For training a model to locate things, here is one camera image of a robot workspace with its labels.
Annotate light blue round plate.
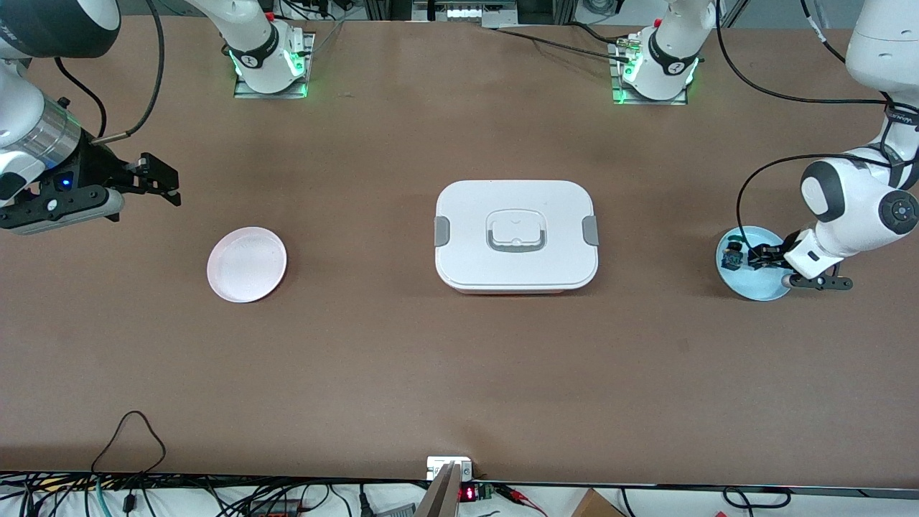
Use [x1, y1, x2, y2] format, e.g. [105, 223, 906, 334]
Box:
[716, 226, 797, 302]

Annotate pink round plate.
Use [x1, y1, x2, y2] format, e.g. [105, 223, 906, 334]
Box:
[207, 227, 288, 303]

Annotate brown cardboard piece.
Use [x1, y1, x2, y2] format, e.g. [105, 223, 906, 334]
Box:
[571, 488, 625, 517]

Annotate grey aluminium beam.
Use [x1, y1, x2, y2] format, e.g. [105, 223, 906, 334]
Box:
[416, 463, 462, 517]

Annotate green push button switch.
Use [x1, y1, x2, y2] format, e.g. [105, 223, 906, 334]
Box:
[720, 234, 747, 271]

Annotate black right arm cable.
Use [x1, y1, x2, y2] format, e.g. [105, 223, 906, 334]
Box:
[54, 0, 166, 146]

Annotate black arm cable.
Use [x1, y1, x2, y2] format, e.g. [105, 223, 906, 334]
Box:
[54, 0, 166, 146]
[714, 0, 919, 252]

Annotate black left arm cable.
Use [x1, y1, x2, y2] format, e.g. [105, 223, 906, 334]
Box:
[714, 0, 919, 252]

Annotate black looped cable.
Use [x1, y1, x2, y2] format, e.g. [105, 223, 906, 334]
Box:
[91, 410, 167, 476]

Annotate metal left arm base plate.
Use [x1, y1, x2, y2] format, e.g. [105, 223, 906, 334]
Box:
[610, 43, 689, 106]

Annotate black oval cable loop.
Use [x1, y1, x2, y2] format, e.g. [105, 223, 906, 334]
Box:
[722, 486, 792, 510]

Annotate white lunch box grey handle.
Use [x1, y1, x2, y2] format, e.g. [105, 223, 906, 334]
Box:
[434, 180, 600, 294]

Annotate black cable across table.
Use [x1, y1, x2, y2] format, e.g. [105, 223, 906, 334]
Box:
[494, 22, 631, 64]

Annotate red wires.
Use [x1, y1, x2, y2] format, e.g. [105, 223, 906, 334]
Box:
[499, 483, 548, 517]

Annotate aluminium frame with light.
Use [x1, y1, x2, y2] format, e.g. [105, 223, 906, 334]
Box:
[411, 0, 519, 24]

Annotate white metal bracket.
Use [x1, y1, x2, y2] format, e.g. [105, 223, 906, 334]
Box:
[426, 457, 473, 480]

